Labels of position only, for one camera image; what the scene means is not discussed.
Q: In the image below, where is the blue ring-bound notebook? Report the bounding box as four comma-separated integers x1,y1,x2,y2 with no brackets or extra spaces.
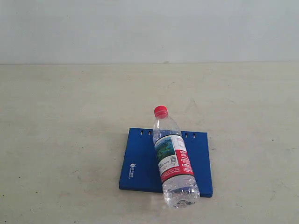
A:
119,128,213,198

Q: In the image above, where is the clear plastic water bottle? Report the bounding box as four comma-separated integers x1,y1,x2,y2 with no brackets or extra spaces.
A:
152,105,200,208

